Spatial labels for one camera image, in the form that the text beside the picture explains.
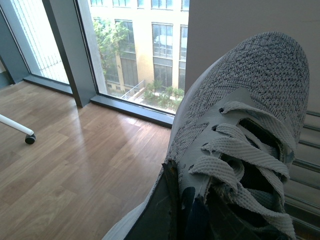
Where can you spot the black metal shoe rack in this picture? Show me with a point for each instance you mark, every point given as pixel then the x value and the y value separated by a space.
pixel 302 192

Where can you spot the grey knit sneaker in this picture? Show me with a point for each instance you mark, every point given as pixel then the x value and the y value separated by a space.
pixel 236 133

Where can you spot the white chair leg with caster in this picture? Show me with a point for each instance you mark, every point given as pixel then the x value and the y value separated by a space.
pixel 30 137

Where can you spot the left gripper black camera left finger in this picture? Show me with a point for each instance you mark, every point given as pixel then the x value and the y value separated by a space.
pixel 159 220

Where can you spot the left gripper black camera right finger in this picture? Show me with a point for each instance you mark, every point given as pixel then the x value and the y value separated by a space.
pixel 212 220

